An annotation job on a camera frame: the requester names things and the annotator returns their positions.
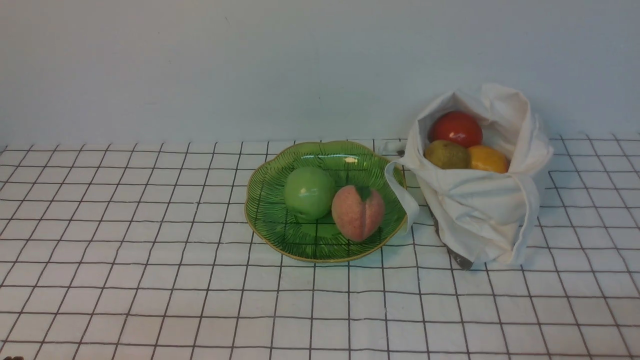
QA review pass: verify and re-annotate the brown kiwi fruit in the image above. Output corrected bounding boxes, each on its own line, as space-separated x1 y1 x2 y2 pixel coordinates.
423 139 471 170

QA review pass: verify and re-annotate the white cloth bag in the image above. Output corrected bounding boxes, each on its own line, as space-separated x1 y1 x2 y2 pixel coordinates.
384 83 554 265

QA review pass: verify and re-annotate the orange fruit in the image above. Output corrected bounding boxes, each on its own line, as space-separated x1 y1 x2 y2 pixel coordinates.
467 145 510 174

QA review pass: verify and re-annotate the green apple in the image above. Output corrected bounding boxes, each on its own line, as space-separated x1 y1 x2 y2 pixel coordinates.
284 166 337 222

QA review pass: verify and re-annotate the green leaf-shaped glass plate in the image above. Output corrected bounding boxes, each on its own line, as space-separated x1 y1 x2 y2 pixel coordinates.
244 140 407 264

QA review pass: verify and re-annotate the pink peach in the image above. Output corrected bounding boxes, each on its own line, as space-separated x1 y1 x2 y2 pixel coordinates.
331 185 386 242

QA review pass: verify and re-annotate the red tomato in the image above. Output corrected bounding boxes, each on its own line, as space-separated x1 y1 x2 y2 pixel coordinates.
427 111 483 148

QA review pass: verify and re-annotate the white grid tablecloth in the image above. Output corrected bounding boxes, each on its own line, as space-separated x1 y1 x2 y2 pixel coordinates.
0 135 640 360

